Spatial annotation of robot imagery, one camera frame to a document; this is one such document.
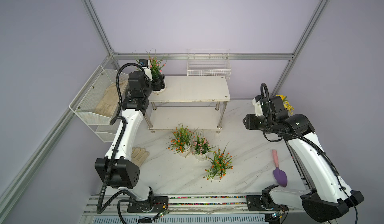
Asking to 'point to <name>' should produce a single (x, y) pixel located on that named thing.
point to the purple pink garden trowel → (279, 174)
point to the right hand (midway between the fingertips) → (249, 123)
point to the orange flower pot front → (219, 164)
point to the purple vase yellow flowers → (286, 104)
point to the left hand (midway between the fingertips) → (155, 77)
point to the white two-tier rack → (199, 101)
